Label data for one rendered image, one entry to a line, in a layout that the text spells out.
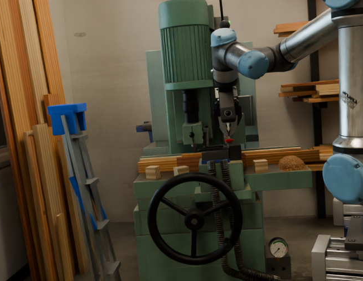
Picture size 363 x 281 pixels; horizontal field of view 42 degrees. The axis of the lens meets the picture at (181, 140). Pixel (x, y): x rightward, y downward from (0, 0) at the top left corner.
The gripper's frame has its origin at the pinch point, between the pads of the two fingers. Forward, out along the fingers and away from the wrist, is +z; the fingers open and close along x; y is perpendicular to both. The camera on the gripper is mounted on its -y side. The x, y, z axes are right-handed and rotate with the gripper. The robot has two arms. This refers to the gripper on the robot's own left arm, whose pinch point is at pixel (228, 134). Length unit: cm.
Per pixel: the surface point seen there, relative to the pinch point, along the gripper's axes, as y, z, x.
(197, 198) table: -16.7, 12.1, 11.6
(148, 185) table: -6.8, 14.0, 28.5
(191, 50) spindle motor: 22.6, -20.2, 10.4
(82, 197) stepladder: 48, 68, 74
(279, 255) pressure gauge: -24.6, 32.3, -13.4
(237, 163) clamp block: -11.5, 3.1, -1.9
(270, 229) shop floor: 132, 197, -34
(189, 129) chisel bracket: 11.6, 5.2, 13.6
